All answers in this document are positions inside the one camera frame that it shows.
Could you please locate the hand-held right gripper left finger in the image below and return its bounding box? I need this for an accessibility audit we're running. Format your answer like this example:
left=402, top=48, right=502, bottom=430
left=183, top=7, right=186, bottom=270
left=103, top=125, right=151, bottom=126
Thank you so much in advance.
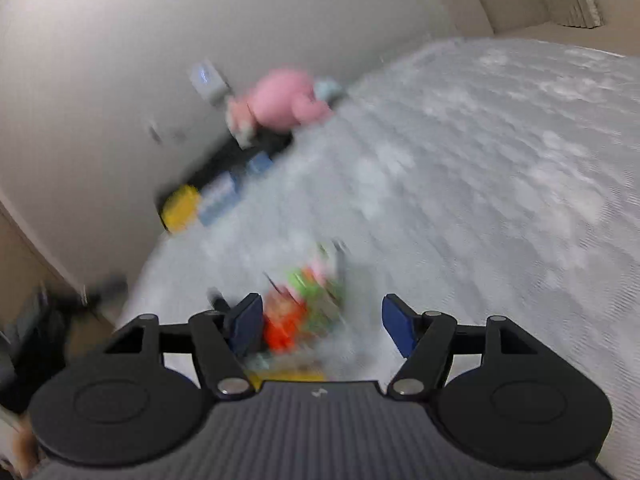
left=102, top=292, right=264, bottom=402

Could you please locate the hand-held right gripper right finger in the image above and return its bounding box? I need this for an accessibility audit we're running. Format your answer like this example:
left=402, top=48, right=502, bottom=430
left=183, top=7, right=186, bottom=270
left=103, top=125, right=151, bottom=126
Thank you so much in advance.
left=381, top=294, right=543, bottom=402

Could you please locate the red plush toy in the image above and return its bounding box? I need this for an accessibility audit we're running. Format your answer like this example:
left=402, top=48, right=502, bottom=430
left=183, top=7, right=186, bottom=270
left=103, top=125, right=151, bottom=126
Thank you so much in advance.
left=262, top=285, right=307, bottom=352

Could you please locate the rectangular glass container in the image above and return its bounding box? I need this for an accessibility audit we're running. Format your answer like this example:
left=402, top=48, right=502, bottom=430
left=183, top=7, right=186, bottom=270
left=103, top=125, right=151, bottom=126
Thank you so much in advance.
left=245, top=239, right=353, bottom=377

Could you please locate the green pink toy keychain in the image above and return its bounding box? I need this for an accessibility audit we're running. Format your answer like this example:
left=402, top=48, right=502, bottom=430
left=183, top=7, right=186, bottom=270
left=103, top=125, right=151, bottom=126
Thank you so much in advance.
left=282, top=244, right=347, bottom=338

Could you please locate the yellow container lid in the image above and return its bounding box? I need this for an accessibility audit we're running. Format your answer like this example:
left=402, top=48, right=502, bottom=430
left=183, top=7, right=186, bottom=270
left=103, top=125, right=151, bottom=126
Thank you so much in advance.
left=249, top=367, right=328, bottom=385

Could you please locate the blue white box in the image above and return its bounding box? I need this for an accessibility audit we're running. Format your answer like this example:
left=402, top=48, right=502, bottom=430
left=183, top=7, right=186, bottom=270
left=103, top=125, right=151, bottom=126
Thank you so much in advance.
left=197, top=152, right=275, bottom=227

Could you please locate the yellow box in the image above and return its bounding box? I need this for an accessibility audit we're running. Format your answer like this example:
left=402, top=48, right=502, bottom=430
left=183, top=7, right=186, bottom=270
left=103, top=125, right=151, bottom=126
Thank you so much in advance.
left=159, top=184, right=204, bottom=235

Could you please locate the dark blurred object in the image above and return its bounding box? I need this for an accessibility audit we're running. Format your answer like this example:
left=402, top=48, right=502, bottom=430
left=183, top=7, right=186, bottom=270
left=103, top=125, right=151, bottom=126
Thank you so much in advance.
left=0, top=274, right=128, bottom=413

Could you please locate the pink plush toy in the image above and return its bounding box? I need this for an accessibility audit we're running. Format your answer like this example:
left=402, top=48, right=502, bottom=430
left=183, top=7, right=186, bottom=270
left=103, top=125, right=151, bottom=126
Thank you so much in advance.
left=226, top=66, right=337, bottom=150

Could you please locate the white wall outlet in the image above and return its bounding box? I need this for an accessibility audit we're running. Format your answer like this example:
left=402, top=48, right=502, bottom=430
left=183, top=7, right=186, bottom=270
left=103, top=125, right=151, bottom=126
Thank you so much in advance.
left=189, top=61, right=230, bottom=107

